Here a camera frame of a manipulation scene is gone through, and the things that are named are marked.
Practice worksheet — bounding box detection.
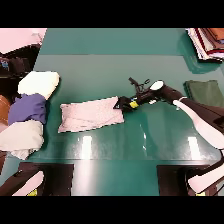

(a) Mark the brown garment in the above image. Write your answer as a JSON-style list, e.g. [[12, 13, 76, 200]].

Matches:
[[0, 94, 12, 126]]

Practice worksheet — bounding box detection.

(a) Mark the light grey garment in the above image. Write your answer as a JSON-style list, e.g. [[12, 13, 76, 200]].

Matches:
[[57, 96, 125, 134]]

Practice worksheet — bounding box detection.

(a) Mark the cream garment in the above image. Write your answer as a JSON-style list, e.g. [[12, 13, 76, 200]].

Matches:
[[0, 119, 45, 161]]

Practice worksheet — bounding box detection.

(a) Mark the black garment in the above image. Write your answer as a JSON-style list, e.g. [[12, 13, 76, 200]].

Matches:
[[0, 44, 42, 98]]

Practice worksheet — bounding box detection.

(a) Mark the purple garment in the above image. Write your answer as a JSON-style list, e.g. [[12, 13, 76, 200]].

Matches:
[[7, 93, 48, 126]]

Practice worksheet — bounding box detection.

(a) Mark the green garment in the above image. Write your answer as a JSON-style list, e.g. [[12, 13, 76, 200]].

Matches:
[[183, 79, 224, 109]]

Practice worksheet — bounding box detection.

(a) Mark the orange-brown garment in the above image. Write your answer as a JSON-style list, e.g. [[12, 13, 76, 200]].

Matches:
[[206, 27, 224, 44]]

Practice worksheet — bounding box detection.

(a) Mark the dark red garment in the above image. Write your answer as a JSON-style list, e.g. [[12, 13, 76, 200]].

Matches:
[[194, 27, 224, 55]]

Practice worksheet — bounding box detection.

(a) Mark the pink garment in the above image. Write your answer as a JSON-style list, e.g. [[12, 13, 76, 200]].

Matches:
[[0, 27, 48, 55]]

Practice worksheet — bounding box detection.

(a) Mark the white folded garment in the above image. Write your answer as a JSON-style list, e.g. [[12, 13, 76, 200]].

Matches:
[[185, 27, 224, 63]]

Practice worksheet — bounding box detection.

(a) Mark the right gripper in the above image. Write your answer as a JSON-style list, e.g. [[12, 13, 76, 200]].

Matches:
[[112, 92, 156, 112]]

